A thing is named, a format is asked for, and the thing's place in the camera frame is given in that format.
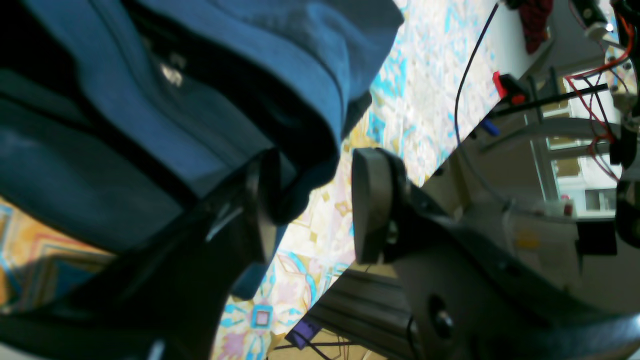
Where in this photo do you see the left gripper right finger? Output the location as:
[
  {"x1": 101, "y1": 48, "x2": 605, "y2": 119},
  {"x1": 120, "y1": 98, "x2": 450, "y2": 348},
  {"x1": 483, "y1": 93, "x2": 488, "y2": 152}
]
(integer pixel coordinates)
[{"x1": 350, "y1": 148, "x2": 640, "y2": 360}]

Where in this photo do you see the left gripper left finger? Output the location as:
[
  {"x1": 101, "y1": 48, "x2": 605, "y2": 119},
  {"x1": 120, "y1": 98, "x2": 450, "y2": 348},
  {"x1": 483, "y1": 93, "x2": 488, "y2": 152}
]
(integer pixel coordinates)
[{"x1": 0, "y1": 149, "x2": 281, "y2": 360}]

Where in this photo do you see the dark navy t-shirt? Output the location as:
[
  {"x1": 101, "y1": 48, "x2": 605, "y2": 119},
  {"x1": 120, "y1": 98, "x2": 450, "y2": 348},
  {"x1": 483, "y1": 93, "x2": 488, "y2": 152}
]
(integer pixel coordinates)
[{"x1": 1, "y1": 0, "x2": 405, "y2": 299}]

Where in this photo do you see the red black clamp upper left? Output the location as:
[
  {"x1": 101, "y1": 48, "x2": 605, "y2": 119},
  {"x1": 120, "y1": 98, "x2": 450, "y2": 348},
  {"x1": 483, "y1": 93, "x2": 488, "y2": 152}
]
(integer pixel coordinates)
[{"x1": 492, "y1": 71, "x2": 530, "y2": 106}]

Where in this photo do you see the patterned colourful tablecloth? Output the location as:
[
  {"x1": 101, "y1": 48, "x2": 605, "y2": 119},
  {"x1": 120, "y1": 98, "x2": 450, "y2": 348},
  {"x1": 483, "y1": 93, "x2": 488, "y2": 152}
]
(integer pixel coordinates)
[{"x1": 0, "y1": 0, "x2": 531, "y2": 360}]

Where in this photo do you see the grey aluminium frame rail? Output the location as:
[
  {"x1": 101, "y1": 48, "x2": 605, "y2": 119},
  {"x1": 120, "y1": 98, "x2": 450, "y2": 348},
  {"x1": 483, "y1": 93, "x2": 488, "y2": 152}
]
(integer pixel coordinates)
[{"x1": 303, "y1": 269, "x2": 416, "y2": 360}]

